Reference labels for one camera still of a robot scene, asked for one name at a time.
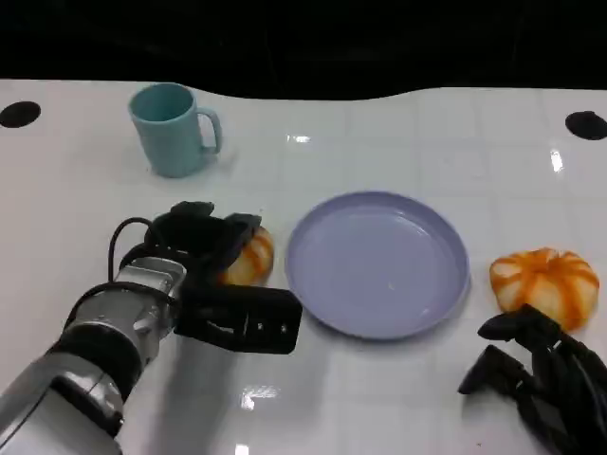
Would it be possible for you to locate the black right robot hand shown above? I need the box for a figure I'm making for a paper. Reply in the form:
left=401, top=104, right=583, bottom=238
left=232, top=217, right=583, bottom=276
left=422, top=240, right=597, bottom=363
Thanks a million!
left=457, top=303, right=607, bottom=455

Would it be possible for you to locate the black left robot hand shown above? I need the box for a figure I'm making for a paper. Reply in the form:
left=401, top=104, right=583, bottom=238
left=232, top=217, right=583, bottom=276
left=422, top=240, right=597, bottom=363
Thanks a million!
left=144, top=201, right=263, bottom=286

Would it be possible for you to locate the orange and white bread roll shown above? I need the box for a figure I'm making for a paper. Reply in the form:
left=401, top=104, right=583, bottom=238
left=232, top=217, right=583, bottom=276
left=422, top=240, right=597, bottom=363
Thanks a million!
left=215, top=226, right=275, bottom=287
left=488, top=246, right=599, bottom=332

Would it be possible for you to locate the pale green mug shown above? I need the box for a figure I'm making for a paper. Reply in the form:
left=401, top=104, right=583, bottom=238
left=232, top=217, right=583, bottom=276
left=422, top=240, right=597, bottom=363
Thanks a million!
left=128, top=82, right=224, bottom=179

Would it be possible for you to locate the lilac plate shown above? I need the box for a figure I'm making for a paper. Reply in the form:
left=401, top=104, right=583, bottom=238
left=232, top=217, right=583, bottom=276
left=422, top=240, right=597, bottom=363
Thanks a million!
left=285, top=191, right=471, bottom=341

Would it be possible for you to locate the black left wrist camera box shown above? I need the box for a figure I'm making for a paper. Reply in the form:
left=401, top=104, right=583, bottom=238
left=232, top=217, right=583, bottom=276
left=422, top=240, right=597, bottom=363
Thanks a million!
left=174, top=283, right=304, bottom=356

